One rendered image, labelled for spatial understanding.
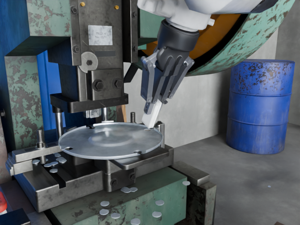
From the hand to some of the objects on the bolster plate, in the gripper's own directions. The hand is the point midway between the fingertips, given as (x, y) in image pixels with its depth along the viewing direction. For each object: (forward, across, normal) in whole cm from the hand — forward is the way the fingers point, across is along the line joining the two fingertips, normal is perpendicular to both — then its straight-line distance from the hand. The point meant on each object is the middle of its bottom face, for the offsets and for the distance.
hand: (151, 112), depth 61 cm
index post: (+24, +18, +8) cm, 32 cm away
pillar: (+30, -8, +27) cm, 41 cm away
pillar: (+30, +9, +26) cm, 41 cm away
